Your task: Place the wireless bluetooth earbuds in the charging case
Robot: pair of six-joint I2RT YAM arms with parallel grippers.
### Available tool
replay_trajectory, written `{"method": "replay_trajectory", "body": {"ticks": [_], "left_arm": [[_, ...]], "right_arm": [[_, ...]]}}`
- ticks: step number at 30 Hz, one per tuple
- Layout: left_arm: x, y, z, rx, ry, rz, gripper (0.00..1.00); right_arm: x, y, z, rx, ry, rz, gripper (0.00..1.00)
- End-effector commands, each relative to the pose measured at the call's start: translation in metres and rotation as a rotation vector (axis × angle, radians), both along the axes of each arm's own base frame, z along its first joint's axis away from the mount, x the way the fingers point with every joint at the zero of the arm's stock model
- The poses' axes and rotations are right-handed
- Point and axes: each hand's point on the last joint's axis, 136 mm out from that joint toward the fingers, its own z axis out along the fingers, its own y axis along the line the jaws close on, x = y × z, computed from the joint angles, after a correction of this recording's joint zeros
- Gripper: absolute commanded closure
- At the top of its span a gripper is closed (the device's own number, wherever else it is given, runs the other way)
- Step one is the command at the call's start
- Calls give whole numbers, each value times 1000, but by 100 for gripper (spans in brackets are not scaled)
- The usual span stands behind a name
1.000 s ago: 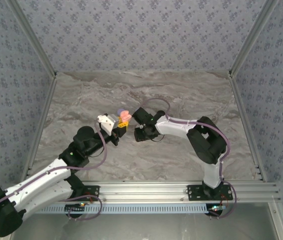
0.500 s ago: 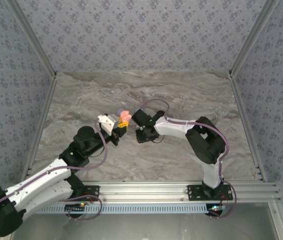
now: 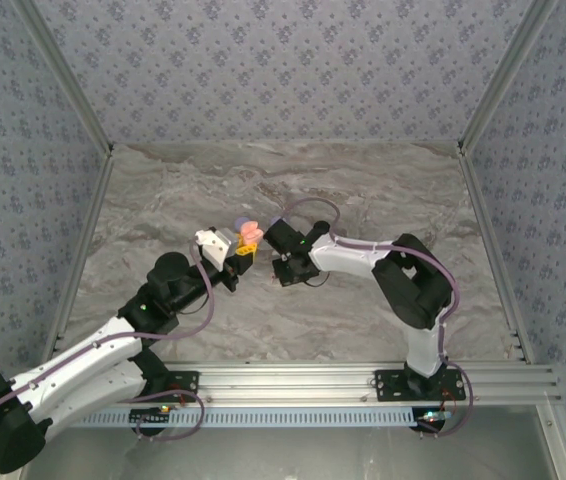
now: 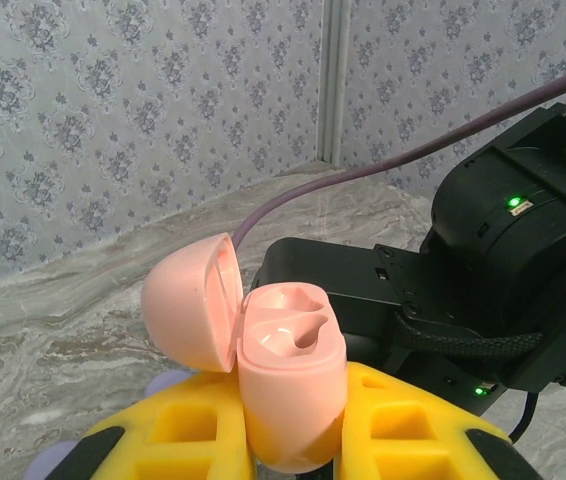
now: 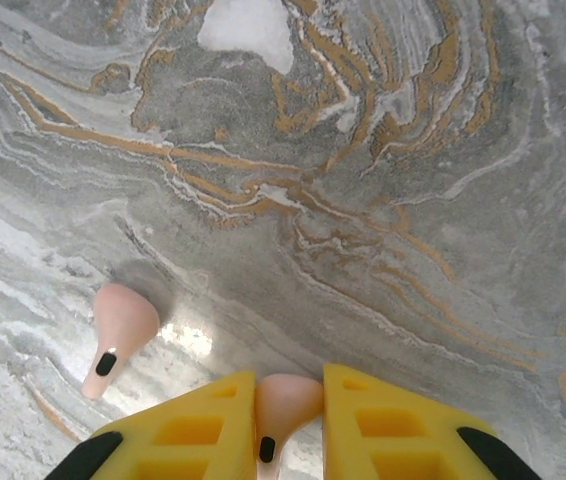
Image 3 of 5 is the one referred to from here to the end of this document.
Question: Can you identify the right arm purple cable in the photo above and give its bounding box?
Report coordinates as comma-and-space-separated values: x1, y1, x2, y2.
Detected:
277, 197, 475, 439

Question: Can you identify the aluminium frame post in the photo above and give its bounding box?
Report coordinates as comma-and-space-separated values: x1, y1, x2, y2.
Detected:
12, 0, 115, 156
456, 0, 562, 156

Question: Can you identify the aluminium mounting rail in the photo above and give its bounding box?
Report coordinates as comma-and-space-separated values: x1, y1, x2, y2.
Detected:
45, 363, 563, 407

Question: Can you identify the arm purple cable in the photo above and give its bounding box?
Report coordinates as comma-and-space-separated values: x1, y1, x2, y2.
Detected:
0, 239, 217, 443
277, 197, 475, 439

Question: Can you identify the small black electronics board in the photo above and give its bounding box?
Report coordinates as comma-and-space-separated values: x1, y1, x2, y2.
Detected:
129, 407, 172, 427
415, 408, 452, 432

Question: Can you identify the grey metal panel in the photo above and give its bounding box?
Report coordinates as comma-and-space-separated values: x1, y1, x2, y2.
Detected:
17, 425, 559, 480

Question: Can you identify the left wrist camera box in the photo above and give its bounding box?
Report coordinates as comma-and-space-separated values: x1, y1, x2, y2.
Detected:
193, 227, 240, 275

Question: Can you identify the aluminium table side rail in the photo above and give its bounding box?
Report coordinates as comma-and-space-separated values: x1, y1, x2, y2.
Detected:
40, 147, 117, 369
457, 147, 535, 364

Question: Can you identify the pink earbud charging case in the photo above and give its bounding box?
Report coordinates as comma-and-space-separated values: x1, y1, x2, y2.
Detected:
240, 222, 263, 247

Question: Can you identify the pale blue slotted cable duct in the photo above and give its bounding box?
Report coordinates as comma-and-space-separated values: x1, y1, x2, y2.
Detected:
70, 405, 417, 430

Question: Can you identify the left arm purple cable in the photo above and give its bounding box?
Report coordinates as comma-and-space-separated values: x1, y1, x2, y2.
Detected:
0, 239, 217, 443

